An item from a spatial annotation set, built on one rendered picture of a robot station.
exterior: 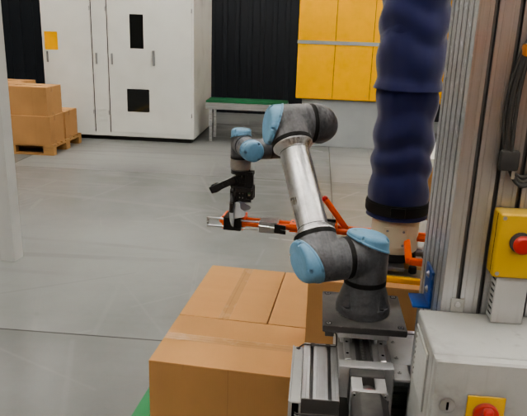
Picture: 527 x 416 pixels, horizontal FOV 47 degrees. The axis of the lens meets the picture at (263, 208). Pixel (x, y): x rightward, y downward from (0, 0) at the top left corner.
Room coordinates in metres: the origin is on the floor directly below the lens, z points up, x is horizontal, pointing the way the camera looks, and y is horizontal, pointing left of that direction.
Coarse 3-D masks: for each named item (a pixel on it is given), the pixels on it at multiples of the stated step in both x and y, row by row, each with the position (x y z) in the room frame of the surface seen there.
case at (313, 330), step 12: (312, 288) 1.98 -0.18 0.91; (324, 288) 1.97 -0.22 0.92; (336, 288) 1.97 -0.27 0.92; (396, 288) 1.94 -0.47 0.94; (408, 288) 1.93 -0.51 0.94; (312, 300) 1.98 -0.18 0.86; (408, 300) 1.93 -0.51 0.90; (312, 312) 1.98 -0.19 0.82; (408, 312) 1.93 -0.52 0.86; (312, 324) 1.98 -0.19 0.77; (408, 324) 1.93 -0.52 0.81; (312, 336) 1.98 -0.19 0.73; (324, 336) 1.97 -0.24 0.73
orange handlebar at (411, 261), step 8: (248, 224) 2.19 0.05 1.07; (256, 224) 2.18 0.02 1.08; (280, 224) 2.17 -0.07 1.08; (288, 224) 2.20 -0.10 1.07; (296, 232) 2.15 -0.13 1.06; (336, 232) 2.13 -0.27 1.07; (344, 232) 2.12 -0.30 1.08; (408, 240) 2.03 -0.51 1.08; (416, 240) 2.08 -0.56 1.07; (424, 240) 2.07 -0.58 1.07; (408, 248) 1.94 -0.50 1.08; (408, 256) 1.87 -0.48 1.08; (416, 264) 1.84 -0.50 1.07
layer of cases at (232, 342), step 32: (224, 288) 2.77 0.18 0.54; (256, 288) 2.78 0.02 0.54; (288, 288) 2.79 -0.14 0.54; (192, 320) 2.42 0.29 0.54; (224, 320) 2.43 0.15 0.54; (256, 320) 2.44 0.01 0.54; (288, 320) 2.45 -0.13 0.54; (160, 352) 2.14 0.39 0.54; (192, 352) 2.15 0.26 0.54; (224, 352) 2.15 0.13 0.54; (256, 352) 2.16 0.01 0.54; (288, 352) 2.17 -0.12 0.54; (160, 384) 2.07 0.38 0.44; (192, 384) 2.05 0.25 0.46; (224, 384) 2.03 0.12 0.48; (256, 384) 2.01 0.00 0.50; (288, 384) 2.00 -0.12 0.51
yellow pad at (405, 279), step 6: (408, 270) 2.01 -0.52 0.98; (414, 270) 2.00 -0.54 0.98; (420, 270) 2.04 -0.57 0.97; (390, 276) 1.99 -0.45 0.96; (396, 276) 1.99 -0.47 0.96; (402, 276) 1.99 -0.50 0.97; (408, 276) 1.99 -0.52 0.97; (414, 276) 1.99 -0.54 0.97; (420, 276) 1.99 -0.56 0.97; (396, 282) 1.98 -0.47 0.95; (402, 282) 1.97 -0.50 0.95; (408, 282) 1.97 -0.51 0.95; (414, 282) 1.96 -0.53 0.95
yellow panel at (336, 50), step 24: (312, 0) 9.33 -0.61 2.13; (336, 0) 9.30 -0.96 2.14; (360, 0) 9.27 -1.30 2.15; (312, 24) 9.33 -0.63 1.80; (336, 24) 9.30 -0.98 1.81; (360, 24) 9.27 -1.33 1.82; (312, 48) 9.32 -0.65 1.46; (336, 48) 9.29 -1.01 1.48; (360, 48) 9.27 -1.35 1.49; (312, 72) 9.32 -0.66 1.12; (336, 72) 9.29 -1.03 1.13; (360, 72) 9.26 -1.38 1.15; (312, 96) 9.32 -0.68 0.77; (336, 96) 9.29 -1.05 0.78; (360, 96) 9.26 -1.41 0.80; (360, 120) 9.31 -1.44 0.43; (336, 144) 9.34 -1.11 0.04; (360, 144) 9.31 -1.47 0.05
